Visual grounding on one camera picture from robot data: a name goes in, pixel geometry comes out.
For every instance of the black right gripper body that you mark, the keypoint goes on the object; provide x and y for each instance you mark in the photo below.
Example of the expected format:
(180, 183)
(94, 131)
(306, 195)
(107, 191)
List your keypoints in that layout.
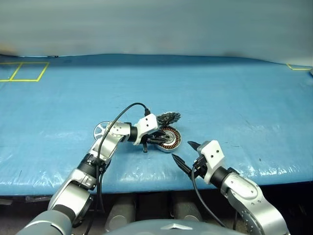
(200, 166)

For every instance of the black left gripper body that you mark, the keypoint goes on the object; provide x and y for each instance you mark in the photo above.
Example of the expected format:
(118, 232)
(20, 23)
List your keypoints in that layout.
(146, 140)

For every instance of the silver motor housing copper windings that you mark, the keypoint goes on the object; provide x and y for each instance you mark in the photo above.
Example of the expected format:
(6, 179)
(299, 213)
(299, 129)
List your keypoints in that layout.
(175, 142)

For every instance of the round finned motor lid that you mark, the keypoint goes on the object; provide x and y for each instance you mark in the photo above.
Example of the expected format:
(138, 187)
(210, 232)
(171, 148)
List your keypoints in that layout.
(168, 118)

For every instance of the silver spoked rotor disc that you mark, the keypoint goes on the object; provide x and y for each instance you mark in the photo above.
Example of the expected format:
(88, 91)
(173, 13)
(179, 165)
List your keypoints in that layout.
(99, 131)

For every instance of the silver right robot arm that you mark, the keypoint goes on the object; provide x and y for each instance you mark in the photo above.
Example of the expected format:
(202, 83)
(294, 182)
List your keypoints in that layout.
(247, 193)

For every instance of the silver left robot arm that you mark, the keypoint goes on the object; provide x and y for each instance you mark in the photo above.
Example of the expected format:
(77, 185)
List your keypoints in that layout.
(71, 193)

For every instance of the grey rounded cylinder shape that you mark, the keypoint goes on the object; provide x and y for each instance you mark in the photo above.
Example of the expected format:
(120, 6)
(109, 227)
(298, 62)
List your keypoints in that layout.
(185, 208)
(121, 210)

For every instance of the blue plastic table cover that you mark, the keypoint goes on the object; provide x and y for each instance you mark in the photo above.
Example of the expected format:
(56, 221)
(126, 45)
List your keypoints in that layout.
(220, 98)

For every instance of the grey robot torso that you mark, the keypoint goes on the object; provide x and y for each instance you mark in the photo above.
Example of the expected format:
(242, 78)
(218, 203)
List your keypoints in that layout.
(146, 228)

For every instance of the yellow tape double square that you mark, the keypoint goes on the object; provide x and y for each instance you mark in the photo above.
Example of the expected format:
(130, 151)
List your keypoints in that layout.
(42, 71)

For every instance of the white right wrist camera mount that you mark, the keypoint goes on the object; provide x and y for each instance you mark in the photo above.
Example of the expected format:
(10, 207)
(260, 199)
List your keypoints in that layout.
(212, 154)

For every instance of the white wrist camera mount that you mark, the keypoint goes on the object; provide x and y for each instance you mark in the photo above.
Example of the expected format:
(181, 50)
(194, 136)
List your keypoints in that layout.
(212, 154)
(148, 122)

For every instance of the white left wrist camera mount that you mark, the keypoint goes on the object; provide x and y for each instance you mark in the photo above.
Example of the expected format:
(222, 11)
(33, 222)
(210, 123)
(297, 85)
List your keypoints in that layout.
(148, 122)

